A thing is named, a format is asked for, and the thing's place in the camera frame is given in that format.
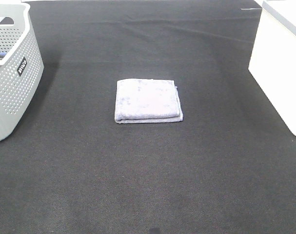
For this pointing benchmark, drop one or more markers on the lavender towel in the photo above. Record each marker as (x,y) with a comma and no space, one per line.
(147,101)

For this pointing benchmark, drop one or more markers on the white storage bin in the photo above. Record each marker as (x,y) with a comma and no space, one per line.
(273,58)

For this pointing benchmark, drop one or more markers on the grey perforated laundry basket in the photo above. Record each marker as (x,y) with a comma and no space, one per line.
(22,67)

